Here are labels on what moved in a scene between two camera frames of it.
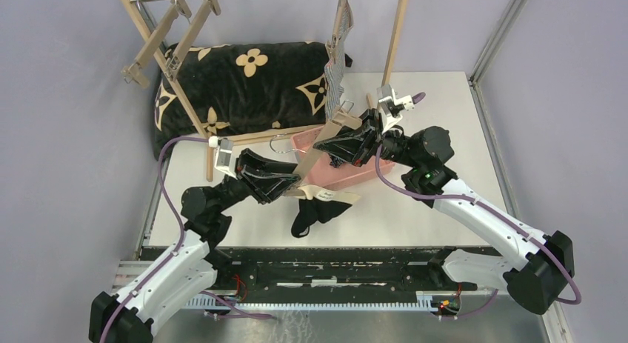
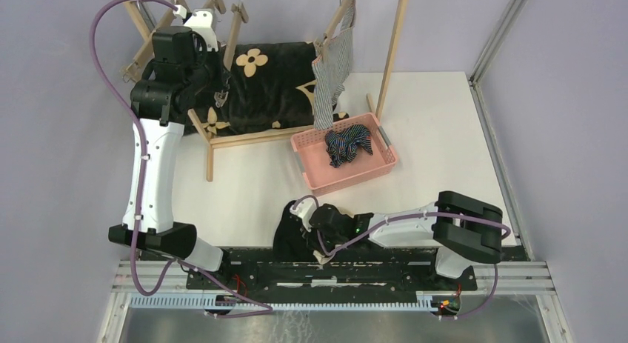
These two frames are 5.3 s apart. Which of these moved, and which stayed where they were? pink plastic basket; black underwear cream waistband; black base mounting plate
Moved: black underwear cream waistband
Stayed: pink plastic basket; black base mounting plate
